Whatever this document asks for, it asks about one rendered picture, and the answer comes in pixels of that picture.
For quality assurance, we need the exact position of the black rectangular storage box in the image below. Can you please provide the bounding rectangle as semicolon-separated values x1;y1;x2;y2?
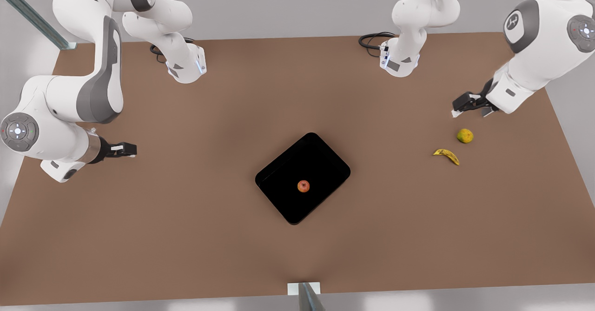
255;132;351;225

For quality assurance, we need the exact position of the yellow spotted banana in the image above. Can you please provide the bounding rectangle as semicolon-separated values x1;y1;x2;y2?
432;149;461;166

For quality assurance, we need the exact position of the black cable loop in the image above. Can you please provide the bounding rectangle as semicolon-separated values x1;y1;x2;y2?
149;37;196;64
358;32;397;59

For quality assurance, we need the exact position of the silver frame post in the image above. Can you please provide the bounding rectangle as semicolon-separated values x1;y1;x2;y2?
287;282;326;311
0;0;78;51

